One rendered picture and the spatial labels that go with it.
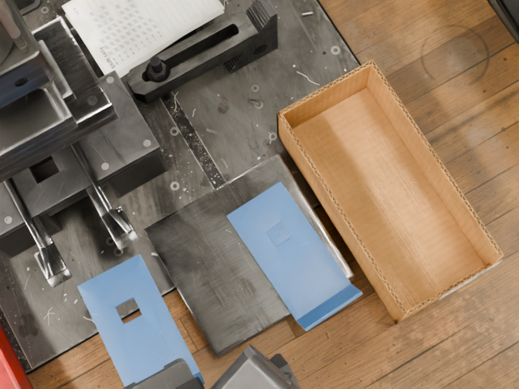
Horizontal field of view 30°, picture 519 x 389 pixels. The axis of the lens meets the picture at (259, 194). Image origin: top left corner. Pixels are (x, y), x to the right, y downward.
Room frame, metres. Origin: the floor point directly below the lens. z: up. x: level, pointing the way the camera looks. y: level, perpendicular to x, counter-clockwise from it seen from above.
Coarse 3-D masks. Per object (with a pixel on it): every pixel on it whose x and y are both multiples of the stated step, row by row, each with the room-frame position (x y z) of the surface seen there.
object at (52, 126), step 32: (32, 32) 0.39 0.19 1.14; (64, 32) 0.39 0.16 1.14; (64, 64) 0.36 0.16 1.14; (32, 96) 0.31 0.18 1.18; (64, 96) 0.32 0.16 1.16; (96, 96) 0.33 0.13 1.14; (0, 128) 0.29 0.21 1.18; (32, 128) 0.29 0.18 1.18; (64, 128) 0.29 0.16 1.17; (96, 128) 0.31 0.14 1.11; (0, 160) 0.26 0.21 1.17; (32, 160) 0.28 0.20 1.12
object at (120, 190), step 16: (48, 160) 0.33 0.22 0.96; (144, 160) 0.32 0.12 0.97; (160, 160) 0.33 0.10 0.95; (128, 176) 0.31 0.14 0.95; (144, 176) 0.32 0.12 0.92; (128, 192) 0.31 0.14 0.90; (48, 224) 0.27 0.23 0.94; (0, 240) 0.25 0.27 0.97; (16, 240) 0.25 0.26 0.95; (32, 240) 0.26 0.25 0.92
